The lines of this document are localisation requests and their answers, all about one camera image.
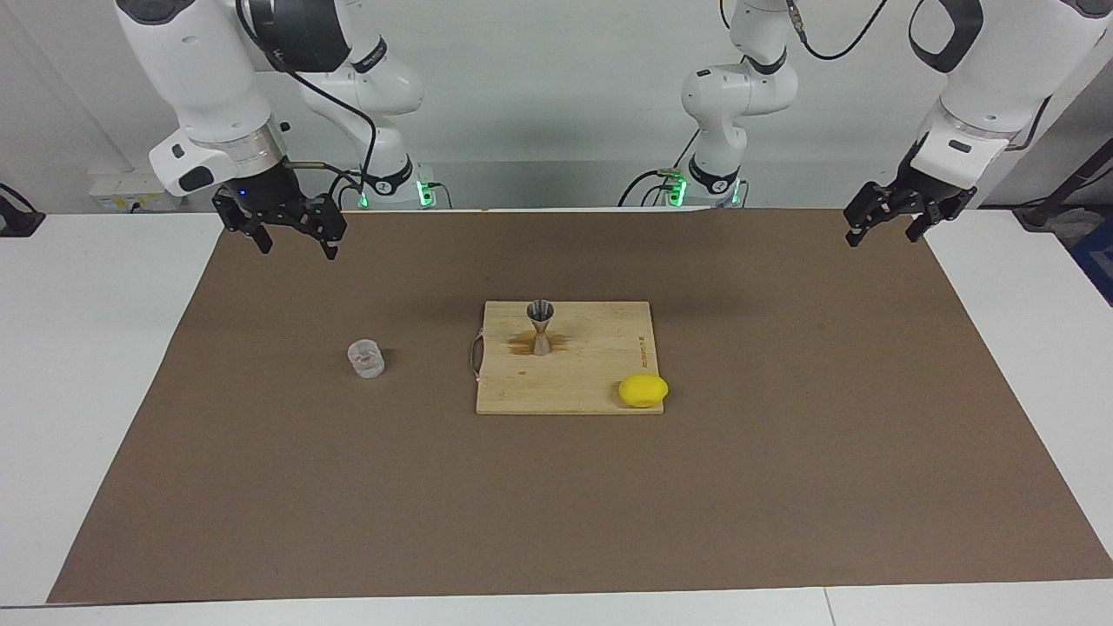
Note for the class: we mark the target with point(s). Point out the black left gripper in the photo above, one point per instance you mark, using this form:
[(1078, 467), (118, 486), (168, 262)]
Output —
[(920, 187)]

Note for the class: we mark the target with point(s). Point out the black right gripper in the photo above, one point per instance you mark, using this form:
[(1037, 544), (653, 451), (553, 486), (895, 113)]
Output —
[(269, 196)]

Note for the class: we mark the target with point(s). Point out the small clear glass cup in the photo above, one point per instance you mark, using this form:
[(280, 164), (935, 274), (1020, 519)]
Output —
[(366, 360)]

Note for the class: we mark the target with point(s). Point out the metal double jigger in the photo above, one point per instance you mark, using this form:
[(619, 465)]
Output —
[(541, 339)]

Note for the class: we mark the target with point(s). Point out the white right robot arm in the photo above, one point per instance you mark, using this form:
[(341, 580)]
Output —
[(200, 69)]

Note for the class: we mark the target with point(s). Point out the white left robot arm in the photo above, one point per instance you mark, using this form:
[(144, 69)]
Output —
[(991, 78)]

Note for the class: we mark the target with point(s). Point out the white power strip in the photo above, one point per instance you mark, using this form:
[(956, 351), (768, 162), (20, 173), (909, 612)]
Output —
[(122, 187)]

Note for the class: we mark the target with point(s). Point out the black stand leg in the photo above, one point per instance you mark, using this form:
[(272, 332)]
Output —
[(1069, 183)]

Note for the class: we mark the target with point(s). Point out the blue crate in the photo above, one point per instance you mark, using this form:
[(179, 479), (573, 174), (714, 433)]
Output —
[(1097, 261)]

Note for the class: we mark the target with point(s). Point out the brown table mat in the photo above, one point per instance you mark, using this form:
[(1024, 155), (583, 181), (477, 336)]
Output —
[(348, 487)]

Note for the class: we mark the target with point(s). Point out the yellow lemon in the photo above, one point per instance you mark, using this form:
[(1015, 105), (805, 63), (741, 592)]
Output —
[(643, 391)]

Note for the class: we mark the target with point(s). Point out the wooden cutting board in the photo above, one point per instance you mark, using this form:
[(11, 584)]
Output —
[(565, 382)]

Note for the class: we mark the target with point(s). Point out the black clamp mount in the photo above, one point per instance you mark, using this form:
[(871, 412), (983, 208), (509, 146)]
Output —
[(17, 222)]

